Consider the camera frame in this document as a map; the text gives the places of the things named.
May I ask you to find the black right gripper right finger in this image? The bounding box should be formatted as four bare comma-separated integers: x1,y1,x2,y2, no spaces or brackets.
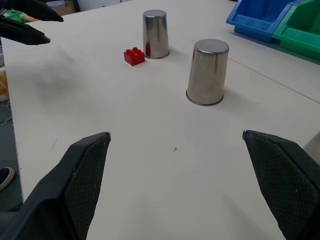
242,129,320,240

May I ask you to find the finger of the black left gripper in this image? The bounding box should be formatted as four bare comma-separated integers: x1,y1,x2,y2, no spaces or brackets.
14,0,64,23
0,15,51,47

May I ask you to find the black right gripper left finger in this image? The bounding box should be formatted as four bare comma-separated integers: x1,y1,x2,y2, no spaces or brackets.
0,131,112,240

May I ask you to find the green plastic object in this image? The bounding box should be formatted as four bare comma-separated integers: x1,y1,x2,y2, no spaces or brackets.
5,9,24,22

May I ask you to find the brown cardboard box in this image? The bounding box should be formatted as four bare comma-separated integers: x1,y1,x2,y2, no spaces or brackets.
48,0,76,17

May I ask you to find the dark shoe with white sole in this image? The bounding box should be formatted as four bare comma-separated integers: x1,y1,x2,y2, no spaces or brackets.
0,166,16,192

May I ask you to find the red toy building brick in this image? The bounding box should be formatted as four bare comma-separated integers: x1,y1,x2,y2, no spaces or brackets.
123,46,146,67

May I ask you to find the stainless steel cup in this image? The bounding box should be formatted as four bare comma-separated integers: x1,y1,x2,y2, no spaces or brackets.
185,38,230,107
142,9,171,60

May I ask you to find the green plastic storage bin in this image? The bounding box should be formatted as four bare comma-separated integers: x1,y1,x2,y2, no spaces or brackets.
272,0,320,61

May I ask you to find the blue plastic storage bin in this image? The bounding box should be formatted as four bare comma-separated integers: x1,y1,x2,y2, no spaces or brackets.
225,0,302,43

